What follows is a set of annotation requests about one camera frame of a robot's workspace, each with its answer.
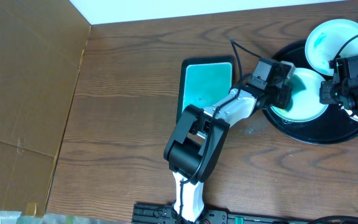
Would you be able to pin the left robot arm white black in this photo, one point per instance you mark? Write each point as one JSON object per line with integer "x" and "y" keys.
{"x": 195, "y": 145}

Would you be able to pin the round black serving tray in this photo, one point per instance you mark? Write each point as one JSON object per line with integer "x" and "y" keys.
{"x": 332, "y": 127}

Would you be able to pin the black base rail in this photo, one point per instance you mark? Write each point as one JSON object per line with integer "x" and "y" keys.
{"x": 151, "y": 214}

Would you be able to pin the brown cardboard panel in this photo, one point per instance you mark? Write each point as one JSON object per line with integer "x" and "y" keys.
{"x": 41, "y": 48}

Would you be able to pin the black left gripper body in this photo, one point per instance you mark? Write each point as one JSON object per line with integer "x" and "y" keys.
{"x": 284, "y": 96}

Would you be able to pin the green yellow sponge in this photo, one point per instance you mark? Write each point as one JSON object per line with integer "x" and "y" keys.
{"x": 297, "y": 86}

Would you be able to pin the light green plate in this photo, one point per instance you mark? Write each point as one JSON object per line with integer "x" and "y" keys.
{"x": 328, "y": 39}
{"x": 307, "y": 106}

